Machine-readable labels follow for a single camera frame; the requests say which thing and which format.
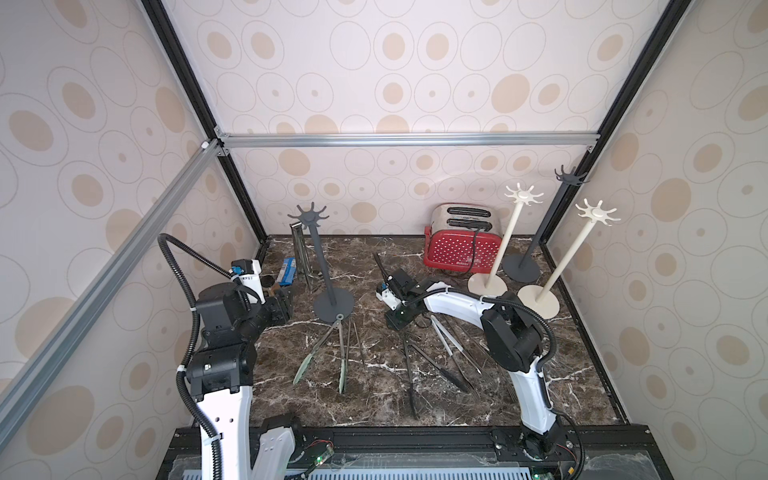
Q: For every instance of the white utensil rack right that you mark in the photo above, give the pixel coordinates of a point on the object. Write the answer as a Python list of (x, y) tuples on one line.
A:
[(540, 299)]

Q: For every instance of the small steel tongs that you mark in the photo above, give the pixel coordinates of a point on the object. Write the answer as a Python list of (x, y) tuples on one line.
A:
[(451, 344)]

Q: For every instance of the white utensil rack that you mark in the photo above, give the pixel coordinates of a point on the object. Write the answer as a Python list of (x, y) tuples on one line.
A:
[(491, 285), (540, 299)]

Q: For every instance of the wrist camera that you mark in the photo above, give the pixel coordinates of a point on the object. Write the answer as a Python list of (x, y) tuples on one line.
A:
[(385, 294), (247, 272)]

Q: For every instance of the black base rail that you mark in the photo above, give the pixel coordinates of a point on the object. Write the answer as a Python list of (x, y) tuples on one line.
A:
[(409, 452)]

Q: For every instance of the horizontal aluminium bar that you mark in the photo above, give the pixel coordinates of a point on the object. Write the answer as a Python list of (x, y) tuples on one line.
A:
[(229, 141)]

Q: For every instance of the thin steel tongs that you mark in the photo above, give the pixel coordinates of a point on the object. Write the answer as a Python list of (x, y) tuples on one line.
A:
[(359, 344)]

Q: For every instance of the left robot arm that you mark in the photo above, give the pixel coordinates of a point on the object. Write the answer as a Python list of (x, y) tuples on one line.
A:
[(215, 376)]

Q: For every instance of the dark grey utensil rack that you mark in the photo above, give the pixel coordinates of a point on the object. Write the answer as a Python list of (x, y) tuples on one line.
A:
[(333, 304)]

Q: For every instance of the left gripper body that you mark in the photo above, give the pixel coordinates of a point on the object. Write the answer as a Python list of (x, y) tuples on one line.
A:
[(275, 308)]

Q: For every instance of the blue small package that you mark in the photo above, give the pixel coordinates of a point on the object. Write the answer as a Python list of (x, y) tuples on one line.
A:
[(287, 272)]

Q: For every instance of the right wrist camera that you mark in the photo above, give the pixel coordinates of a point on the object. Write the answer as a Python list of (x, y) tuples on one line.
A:
[(385, 294)]

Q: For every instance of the black tipped tongs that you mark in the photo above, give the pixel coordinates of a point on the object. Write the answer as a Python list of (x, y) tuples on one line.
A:
[(429, 391)]

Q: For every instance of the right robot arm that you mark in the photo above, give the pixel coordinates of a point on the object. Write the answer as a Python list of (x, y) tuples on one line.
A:
[(517, 338)]

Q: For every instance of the dark grey rack back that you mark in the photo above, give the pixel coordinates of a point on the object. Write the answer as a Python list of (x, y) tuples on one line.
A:
[(522, 267)]

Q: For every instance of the white utensil rack left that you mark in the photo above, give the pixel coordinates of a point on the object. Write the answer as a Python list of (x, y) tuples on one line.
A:
[(491, 285)]

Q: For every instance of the red white toaster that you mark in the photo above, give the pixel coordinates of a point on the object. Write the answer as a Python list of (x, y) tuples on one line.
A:
[(462, 238)]

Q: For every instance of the green tipped tongs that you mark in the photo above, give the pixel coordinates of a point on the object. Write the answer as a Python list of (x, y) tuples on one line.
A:
[(332, 343)]

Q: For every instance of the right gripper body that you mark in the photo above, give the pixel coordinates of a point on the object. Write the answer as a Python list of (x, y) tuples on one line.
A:
[(397, 313)]

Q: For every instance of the diagonal aluminium bar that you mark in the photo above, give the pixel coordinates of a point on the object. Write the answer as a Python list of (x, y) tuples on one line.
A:
[(40, 371)]

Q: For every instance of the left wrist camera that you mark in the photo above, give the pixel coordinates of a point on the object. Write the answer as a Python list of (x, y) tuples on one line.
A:
[(247, 272)]

